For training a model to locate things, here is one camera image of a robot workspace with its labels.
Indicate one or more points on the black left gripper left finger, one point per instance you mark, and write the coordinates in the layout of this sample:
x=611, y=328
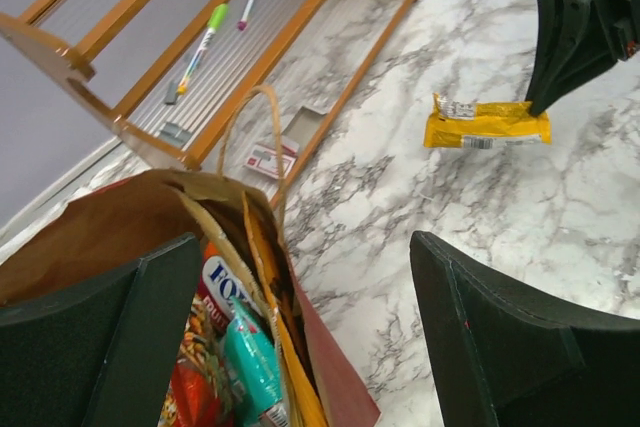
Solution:
x=101, y=352

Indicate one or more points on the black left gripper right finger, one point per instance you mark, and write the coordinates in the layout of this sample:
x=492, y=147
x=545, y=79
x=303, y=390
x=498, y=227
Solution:
x=504, y=353

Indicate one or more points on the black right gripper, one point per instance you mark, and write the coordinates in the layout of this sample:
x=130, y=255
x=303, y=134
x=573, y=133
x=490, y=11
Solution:
x=579, y=40

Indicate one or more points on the red yellow snack packet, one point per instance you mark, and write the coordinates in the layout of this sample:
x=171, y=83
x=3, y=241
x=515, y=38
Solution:
x=199, y=392

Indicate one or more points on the brown and red paper bag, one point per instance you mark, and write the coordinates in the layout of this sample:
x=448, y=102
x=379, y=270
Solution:
x=130, y=218

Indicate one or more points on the orange Fox's candy bag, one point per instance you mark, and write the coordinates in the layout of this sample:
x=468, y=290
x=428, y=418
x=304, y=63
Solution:
x=218, y=287

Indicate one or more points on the yellow snack bar packet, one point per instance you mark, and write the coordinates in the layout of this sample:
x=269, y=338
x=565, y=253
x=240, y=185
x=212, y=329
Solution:
x=484, y=126

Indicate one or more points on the teal mint candy bag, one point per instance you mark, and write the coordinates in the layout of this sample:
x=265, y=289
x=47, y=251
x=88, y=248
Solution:
x=253, y=371

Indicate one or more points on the yellow honey dijon chips bag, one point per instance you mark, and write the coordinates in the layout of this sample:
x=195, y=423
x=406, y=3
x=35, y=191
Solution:
x=273, y=267

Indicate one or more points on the wooden three-tier rack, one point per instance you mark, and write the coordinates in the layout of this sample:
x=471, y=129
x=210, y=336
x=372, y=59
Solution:
x=165, y=76

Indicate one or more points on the green capped marker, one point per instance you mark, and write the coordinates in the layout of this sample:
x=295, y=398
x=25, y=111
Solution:
x=213, y=24

